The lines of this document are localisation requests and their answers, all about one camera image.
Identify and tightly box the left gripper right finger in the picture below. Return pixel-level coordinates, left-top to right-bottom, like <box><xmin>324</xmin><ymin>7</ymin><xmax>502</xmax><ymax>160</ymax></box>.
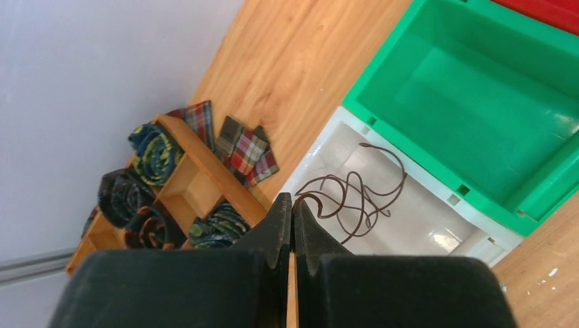
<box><xmin>292</xmin><ymin>200</ymin><xmax>517</xmax><ymax>327</ymax></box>

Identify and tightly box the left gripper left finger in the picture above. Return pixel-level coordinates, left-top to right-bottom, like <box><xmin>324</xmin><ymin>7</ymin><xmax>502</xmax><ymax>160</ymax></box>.
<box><xmin>49</xmin><ymin>193</ymin><xmax>292</xmax><ymax>327</ymax></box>

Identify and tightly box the brown wire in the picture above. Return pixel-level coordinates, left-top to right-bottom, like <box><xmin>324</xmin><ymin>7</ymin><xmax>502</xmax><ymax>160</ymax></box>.
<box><xmin>294</xmin><ymin>143</ymin><xmax>408</xmax><ymax>245</ymax></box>

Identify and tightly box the rolled green cloth top right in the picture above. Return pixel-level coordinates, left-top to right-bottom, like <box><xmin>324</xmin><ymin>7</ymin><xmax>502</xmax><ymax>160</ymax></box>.
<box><xmin>188</xmin><ymin>202</ymin><xmax>251</xmax><ymax>249</ymax></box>

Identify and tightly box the rolled green cloth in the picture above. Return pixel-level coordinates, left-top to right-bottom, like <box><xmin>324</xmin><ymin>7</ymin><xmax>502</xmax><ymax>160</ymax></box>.
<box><xmin>188</xmin><ymin>202</ymin><xmax>251</xmax><ymax>249</ymax></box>
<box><xmin>128</xmin><ymin>123</ymin><xmax>184</xmax><ymax>187</ymax></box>

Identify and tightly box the white plastic bin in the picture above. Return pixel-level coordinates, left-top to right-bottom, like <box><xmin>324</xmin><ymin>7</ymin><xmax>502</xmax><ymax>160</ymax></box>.
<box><xmin>283</xmin><ymin>107</ymin><xmax>523</xmax><ymax>266</ymax></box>

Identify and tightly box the rolled dark cloth top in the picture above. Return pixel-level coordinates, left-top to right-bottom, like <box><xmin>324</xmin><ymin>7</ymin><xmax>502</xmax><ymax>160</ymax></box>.
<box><xmin>124</xmin><ymin>206</ymin><xmax>187</xmax><ymax>250</ymax></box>

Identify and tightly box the rolled dark cloth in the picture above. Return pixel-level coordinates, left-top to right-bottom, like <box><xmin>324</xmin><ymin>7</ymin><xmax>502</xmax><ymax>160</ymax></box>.
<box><xmin>124</xmin><ymin>206</ymin><xmax>187</xmax><ymax>250</ymax></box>
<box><xmin>98</xmin><ymin>168</ymin><xmax>156</xmax><ymax>229</ymax></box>

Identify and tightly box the wooden compartment tray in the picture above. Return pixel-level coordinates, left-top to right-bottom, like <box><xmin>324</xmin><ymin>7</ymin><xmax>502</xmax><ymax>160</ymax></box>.
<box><xmin>65</xmin><ymin>114</ymin><xmax>267</xmax><ymax>276</ymax></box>

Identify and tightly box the plaid cloth under tray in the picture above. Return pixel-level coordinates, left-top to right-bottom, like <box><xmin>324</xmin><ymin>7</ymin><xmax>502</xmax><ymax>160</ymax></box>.
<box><xmin>83</xmin><ymin>100</ymin><xmax>279</xmax><ymax>234</ymax></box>

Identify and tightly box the rolled dark cloth middle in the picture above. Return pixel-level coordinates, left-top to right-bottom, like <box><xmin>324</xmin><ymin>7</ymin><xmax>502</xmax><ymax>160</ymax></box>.
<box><xmin>98</xmin><ymin>168</ymin><xmax>156</xmax><ymax>229</ymax></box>

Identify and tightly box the rolled green cloth bottom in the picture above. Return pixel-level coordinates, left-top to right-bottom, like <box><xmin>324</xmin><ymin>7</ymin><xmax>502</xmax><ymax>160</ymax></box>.
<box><xmin>128</xmin><ymin>123</ymin><xmax>184</xmax><ymax>187</ymax></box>

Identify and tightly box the green plastic bin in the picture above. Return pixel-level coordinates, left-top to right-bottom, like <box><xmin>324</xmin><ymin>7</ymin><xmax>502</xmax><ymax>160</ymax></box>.
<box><xmin>343</xmin><ymin>1</ymin><xmax>578</xmax><ymax>236</ymax></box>

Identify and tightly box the red plastic bin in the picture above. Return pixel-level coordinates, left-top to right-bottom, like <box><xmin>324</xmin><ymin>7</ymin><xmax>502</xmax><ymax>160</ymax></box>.
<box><xmin>494</xmin><ymin>0</ymin><xmax>578</xmax><ymax>36</ymax></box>

